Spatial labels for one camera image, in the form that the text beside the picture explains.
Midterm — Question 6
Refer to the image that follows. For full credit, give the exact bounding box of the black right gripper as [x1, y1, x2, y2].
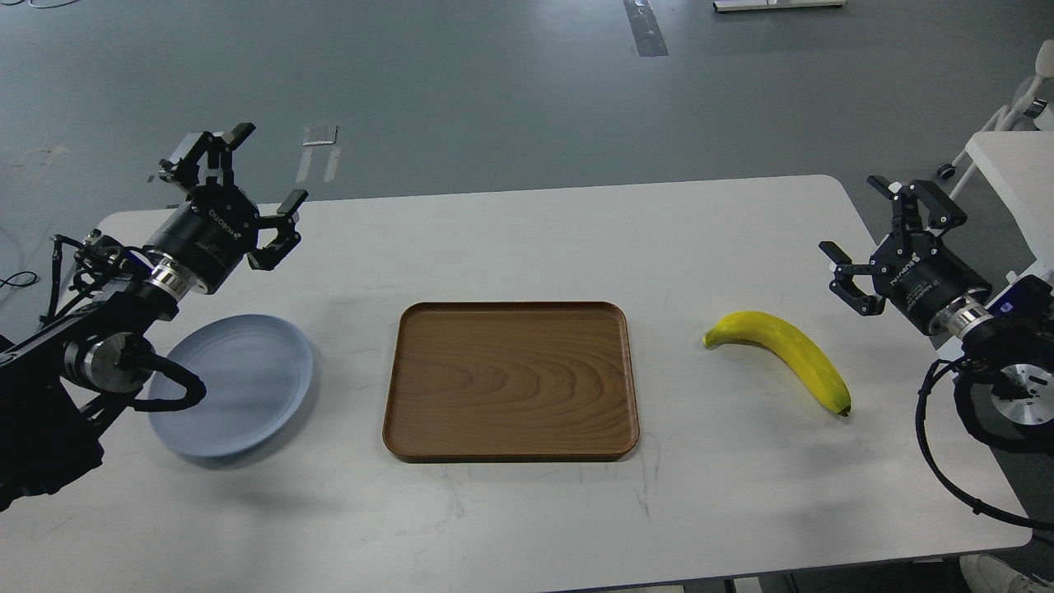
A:
[819, 175, 993, 335]

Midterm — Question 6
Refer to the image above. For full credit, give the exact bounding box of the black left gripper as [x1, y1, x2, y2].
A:
[147, 123, 309, 294]

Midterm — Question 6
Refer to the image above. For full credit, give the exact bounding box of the yellow banana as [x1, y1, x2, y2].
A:
[702, 311, 853, 418]

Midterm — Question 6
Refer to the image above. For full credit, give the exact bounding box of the light blue round plate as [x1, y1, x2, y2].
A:
[148, 315, 314, 459]

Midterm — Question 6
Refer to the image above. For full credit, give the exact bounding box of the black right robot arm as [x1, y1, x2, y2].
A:
[819, 175, 1052, 530]

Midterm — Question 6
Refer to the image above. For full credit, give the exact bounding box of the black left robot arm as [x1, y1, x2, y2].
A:
[1, 123, 308, 509]

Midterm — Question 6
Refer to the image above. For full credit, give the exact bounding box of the white side table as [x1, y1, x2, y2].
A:
[965, 131, 1053, 284]

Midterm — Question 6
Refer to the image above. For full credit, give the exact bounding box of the brown wooden tray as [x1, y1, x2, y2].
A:
[380, 301, 641, 463]

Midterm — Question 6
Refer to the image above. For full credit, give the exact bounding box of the white board on floor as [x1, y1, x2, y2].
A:
[713, 0, 848, 12]

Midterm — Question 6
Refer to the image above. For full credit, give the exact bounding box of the white shoe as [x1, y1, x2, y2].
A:
[958, 554, 1053, 592]

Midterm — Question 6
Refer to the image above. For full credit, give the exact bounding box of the white chair frame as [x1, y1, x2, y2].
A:
[936, 39, 1053, 200]

